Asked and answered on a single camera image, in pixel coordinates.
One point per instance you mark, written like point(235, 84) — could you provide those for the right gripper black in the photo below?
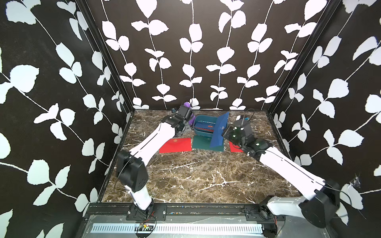
point(229, 129)

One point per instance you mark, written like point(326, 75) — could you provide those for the blue envelope red seal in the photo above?
point(205, 130)

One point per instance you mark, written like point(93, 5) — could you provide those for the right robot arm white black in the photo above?
point(320, 198)

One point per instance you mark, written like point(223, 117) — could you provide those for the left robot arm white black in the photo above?
point(131, 169)

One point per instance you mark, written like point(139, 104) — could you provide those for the teal plastic storage box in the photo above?
point(204, 121)

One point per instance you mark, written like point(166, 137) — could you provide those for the purple pyramid metronome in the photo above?
point(190, 117)

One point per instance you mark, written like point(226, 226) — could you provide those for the green envelope back middle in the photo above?
point(204, 143)

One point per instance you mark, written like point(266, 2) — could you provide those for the small green circuit board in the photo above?
point(144, 227)

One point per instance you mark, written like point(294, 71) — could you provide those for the black aluminium front rail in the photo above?
point(162, 211)

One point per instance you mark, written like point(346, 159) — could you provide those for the white perforated cable tray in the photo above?
point(179, 228)

